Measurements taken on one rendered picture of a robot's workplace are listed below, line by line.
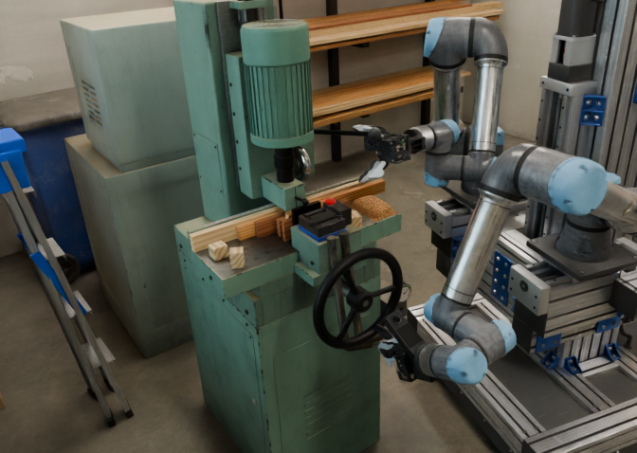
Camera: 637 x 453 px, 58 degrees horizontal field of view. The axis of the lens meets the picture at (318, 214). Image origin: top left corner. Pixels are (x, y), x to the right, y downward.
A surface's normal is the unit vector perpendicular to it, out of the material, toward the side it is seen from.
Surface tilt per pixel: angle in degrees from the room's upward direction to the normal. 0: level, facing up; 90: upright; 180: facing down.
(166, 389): 0
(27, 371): 0
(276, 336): 90
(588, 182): 86
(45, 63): 90
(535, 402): 0
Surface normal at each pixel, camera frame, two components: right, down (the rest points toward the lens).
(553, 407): -0.04, -0.90
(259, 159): 0.57, 0.34
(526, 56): -0.81, 0.29
